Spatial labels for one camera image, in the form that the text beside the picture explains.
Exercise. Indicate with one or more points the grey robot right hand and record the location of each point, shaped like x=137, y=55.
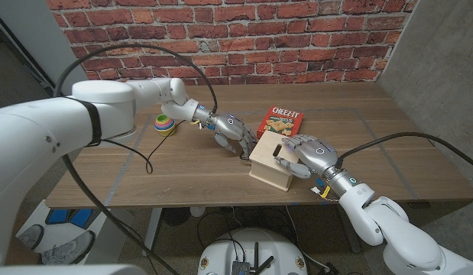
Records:
x=316, y=156

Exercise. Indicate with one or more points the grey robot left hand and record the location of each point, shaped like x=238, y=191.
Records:
x=230, y=128

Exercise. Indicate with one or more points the wooden box with slot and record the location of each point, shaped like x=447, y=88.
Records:
x=264, y=151

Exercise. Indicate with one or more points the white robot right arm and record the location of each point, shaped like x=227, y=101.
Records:
x=404, y=237

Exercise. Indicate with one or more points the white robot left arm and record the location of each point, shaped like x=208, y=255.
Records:
x=49, y=130

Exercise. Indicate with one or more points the red Cheez-It cracker box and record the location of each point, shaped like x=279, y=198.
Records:
x=282, y=118

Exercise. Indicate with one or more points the colourful stacking cup toy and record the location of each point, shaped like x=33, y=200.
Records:
x=165, y=124

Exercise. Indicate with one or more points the printed red brick backdrop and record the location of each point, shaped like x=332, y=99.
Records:
x=259, y=38

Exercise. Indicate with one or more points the grey table leg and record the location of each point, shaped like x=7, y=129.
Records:
x=356, y=249

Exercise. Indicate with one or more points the white robot torso base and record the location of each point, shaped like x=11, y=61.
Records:
x=251, y=248

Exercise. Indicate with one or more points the black floor power strip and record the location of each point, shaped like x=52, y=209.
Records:
x=329, y=269

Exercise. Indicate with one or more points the black torso antenna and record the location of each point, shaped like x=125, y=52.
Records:
x=264, y=264
x=255, y=254

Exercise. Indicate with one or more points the white table leg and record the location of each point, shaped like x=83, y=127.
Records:
x=152, y=229

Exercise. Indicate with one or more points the small grey torso device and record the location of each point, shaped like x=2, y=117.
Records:
x=240, y=268

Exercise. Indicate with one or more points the blue floor pad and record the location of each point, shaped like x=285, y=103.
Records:
x=73, y=217

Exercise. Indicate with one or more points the grey sneaker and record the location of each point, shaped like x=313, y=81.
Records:
x=31, y=237
x=70, y=250

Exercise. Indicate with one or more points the white floor board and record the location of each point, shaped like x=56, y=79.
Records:
x=49, y=229

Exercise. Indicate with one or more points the person leg brown trousers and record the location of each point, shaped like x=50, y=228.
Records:
x=22, y=256

